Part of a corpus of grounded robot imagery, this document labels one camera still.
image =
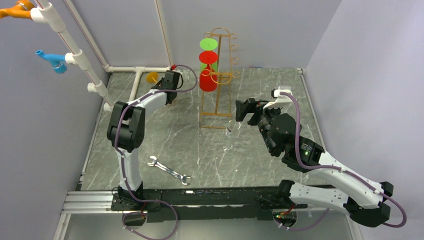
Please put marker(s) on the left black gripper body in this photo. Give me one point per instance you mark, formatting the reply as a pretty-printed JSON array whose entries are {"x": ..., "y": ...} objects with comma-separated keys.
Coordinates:
[{"x": 163, "y": 79}]

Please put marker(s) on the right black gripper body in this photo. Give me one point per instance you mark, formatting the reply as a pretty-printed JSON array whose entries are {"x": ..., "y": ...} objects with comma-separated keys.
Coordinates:
[{"x": 263, "y": 118}]

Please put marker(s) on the orange plastic wine glass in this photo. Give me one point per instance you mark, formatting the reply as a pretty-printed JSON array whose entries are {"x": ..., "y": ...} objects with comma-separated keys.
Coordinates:
[{"x": 155, "y": 79}]

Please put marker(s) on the clear wine glass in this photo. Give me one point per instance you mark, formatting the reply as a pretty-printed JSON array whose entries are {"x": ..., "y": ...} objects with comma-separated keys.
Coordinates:
[{"x": 232, "y": 131}]

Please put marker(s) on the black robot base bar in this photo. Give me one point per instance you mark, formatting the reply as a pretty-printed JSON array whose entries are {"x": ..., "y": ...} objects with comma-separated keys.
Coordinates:
[{"x": 207, "y": 203}]

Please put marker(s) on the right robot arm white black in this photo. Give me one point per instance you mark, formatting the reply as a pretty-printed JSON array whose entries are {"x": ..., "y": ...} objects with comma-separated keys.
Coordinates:
[{"x": 360, "y": 199}]

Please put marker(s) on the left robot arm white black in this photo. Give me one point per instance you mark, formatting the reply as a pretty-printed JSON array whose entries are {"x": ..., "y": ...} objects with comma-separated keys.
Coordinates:
[{"x": 126, "y": 131}]

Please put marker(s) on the red plastic wine glass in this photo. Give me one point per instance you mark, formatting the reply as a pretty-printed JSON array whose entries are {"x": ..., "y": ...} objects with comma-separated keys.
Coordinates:
[{"x": 207, "y": 80}]

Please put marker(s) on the green plastic wine glass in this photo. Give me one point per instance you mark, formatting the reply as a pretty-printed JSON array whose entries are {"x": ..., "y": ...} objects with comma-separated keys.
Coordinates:
[{"x": 208, "y": 44}]

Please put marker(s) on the silver open-end wrench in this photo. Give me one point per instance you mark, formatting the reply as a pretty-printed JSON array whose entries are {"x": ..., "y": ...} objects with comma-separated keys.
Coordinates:
[{"x": 183, "y": 178}]

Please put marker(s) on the blue pipe fitting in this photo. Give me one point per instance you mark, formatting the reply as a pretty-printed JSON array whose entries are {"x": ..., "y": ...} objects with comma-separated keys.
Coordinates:
[{"x": 57, "y": 61}]

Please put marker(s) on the orange pipe fitting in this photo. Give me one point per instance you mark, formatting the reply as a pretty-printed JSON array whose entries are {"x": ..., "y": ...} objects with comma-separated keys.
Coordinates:
[{"x": 20, "y": 10}]

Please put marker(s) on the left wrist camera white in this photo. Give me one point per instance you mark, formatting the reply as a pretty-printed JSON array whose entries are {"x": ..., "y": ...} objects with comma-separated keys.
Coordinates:
[{"x": 175, "y": 69}]

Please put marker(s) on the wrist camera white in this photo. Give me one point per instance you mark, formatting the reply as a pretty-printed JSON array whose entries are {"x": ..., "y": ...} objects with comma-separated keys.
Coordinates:
[
  {"x": 280, "y": 101},
  {"x": 175, "y": 69}
]

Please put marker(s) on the gold wire wine glass rack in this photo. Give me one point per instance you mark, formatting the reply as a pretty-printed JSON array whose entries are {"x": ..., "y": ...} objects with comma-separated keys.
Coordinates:
[{"x": 223, "y": 78}]

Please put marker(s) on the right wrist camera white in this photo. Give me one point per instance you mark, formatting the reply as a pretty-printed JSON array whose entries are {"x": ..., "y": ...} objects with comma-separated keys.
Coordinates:
[{"x": 280, "y": 101}]

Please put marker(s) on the white PVC pipe frame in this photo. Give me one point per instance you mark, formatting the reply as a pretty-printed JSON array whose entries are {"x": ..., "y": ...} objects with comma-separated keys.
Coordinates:
[{"x": 46, "y": 13}]

